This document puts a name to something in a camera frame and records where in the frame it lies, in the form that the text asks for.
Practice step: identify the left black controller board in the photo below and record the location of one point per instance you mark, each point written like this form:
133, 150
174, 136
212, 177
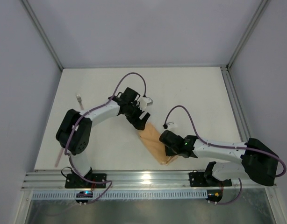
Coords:
83, 197

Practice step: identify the left frame post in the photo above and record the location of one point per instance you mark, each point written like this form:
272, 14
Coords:
39, 28

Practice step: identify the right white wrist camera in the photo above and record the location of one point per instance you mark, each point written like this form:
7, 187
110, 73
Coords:
170, 125

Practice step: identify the white slotted cable duct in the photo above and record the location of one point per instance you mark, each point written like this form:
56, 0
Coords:
124, 194

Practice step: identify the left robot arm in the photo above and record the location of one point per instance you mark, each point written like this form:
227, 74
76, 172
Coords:
75, 129

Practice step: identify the right side aluminium rail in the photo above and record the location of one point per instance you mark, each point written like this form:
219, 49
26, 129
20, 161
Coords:
238, 113

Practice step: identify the pink handled utensil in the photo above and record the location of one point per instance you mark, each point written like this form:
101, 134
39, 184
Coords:
59, 157

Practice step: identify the orange cloth napkin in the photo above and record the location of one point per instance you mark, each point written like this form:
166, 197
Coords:
150, 139

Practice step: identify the right frame post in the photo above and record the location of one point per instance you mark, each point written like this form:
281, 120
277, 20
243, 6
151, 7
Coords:
248, 31

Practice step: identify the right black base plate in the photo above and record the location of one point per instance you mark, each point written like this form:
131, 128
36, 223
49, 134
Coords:
199, 179

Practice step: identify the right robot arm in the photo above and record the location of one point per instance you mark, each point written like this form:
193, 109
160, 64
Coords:
251, 159

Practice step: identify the frame post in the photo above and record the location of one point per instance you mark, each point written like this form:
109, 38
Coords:
39, 28
248, 31

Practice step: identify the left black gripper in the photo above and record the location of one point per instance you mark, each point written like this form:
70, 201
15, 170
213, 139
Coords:
136, 115

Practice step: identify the silver fork pink handle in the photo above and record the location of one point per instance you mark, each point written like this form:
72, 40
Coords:
79, 100

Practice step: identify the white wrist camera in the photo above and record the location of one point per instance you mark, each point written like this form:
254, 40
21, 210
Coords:
144, 102
170, 125

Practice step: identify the right black controller board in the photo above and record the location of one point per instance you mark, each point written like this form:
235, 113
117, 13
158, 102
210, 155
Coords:
214, 196

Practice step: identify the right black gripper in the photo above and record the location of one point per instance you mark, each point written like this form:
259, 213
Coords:
171, 150

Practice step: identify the black controller board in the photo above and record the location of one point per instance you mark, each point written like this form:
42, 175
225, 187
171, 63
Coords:
83, 197
214, 196

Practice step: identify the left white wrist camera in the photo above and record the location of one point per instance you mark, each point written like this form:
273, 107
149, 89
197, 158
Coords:
144, 102

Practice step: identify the front aluminium rail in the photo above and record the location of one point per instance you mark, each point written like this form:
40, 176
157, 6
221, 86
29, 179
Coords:
121, 180

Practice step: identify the aluminium rail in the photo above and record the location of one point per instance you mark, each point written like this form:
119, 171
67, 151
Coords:
238, 113
121, 180

